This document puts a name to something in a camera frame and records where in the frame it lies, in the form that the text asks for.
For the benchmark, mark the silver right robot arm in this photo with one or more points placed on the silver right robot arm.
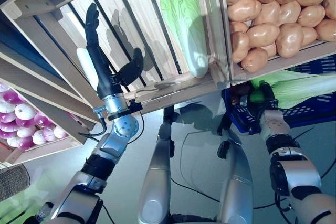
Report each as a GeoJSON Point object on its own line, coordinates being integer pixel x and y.
{"type": "Point", "coordinates": [294, 171]}

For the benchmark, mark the blue plastic shopping basket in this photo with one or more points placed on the blue plastic shopping basket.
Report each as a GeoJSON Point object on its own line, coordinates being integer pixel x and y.
{"type": "Point", "coordinates": [240, 125]}

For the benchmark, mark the silver left robot leg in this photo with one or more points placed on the silver left robot leg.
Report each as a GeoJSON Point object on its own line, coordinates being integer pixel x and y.
{"type": "Point", "coordinates": [157, 169]}

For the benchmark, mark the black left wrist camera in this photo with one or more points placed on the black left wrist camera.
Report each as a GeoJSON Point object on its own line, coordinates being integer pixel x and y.
{"type": "Point", "coordinates": [135, 106]}

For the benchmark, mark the slatted wooden cabbage crate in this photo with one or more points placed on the slatted wooden cabbage crate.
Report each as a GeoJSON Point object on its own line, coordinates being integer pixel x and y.
{"type": "Point", "coordinates": [126, 11]}

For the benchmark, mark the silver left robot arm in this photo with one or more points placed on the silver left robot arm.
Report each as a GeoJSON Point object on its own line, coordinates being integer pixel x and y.
{"type": "Point", "coordinates": [126, 127]}

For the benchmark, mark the purple white turnip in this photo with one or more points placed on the purple white turnip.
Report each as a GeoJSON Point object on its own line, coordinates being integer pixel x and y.
{"type": "Point", "coordinates": [10, 96]}
{"type": "Point", "coordinates": [9, 127]}
{"type": "Point", "coordinates": [23, 122]}
{"type": "Point", "coordinates": [39, 138]}
{"type": "Point", "coordinates": [14, 141]}
{"type": "Point", "coordinates": [8, 117]}
{"type": "Point", "coordinates": [42, 120]}
{"type": "Point", "coordinates": [25, 143]}
{"type": "Point", "coordinates": [5, 107]}
{"type": "Point", "coordinates": [25, 111]}
{"type": "Point", "coordinates": [26, 132]}
{"type": "Point", "coordinates": [49, 133]}
{"type": "Point", "coordinates": [60, 132]}
{"type": "Point", "coordinates": [1, 87]}

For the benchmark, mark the napa cabbage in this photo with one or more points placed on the napa cabbage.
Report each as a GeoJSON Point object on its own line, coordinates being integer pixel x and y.
{"type": "Point", "coordinates": [302, 87]}
{"type": "Point", "coordinates": [178, 11]}

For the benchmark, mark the wooden potato crate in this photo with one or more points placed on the wooden potato crate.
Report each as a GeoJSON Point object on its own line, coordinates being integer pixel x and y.
{"type": "Point", "coordinates": [288, 66]}

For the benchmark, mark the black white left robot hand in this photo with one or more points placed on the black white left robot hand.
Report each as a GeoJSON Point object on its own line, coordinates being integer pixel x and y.
{"type": "Point", "coordinates": [105, 77]}

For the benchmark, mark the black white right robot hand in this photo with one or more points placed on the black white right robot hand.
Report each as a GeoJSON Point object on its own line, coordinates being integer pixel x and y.
{"type": "Point", "coordinates": [270, 95]}

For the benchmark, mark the grey mesh cylinder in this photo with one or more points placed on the grey mesh cylinder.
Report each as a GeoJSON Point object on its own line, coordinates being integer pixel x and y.
{"type": "Point", "coordinates": [13, 182]}

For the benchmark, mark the wooden onion crate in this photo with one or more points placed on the wooden onion crate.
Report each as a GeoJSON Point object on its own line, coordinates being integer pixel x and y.
{"type": "Point", "coordinates": [39, 82]}

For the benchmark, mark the wooden turnip crate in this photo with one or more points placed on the wooden turnip crate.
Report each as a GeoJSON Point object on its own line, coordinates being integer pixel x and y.
{"type": "Point", "coordinates": [52, 150]}

